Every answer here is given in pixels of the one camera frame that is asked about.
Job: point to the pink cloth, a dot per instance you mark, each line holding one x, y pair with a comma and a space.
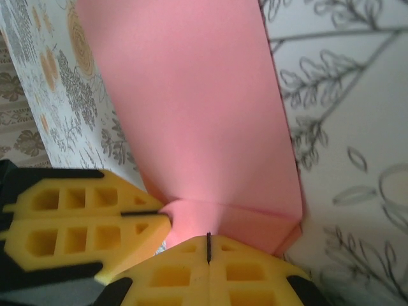
197, 111

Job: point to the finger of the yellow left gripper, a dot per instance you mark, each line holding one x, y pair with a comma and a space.
127, 252
127, 191

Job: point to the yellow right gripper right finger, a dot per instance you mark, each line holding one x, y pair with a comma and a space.
255, 277

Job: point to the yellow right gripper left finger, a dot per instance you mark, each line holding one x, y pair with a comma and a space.
172, 277

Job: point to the floral patterned table mat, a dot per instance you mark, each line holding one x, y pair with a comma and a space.
350, 127

